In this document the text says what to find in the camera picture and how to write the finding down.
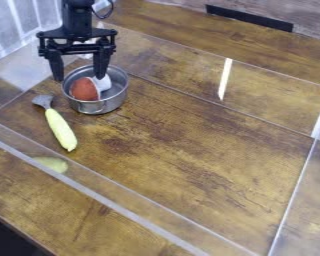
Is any yellow toy corn cob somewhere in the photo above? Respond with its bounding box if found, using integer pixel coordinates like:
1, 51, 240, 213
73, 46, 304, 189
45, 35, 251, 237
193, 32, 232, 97
32, 95, 77, 152

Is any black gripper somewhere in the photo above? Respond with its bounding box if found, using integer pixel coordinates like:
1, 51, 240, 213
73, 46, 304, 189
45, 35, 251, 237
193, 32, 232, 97
37, 6, 117, 82

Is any red and white toy mushroom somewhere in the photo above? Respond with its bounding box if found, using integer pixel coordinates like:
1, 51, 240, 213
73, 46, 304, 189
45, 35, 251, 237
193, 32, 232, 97
69, 75, 112, 101

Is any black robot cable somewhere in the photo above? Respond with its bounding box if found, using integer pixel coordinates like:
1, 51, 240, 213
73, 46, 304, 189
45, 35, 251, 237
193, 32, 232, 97
91, 0, 116, 20

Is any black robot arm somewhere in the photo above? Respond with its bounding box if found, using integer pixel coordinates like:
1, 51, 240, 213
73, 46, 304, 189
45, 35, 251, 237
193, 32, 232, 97
36, 0, 117, 82

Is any clear acrylic front barrier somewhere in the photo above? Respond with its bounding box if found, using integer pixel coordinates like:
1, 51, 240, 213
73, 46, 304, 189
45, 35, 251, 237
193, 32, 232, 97
0, 124, 258, 256

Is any clear acrylic barrier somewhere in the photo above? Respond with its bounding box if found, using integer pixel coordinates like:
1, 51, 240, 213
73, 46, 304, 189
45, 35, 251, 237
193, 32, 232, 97
268, 114, 320, 256
0, 124, 258, 256

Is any black strip on table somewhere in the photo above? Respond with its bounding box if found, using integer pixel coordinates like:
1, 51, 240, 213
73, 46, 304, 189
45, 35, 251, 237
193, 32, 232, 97
205, 4, 294, 32

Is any clear acrylic right barrier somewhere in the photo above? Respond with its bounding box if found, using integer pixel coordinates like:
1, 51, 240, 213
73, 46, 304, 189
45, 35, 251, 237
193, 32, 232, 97
268, 114, 320, 256

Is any silver metal pot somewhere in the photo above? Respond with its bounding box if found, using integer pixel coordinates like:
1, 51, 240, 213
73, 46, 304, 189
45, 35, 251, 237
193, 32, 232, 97
61, 65, 128, 115

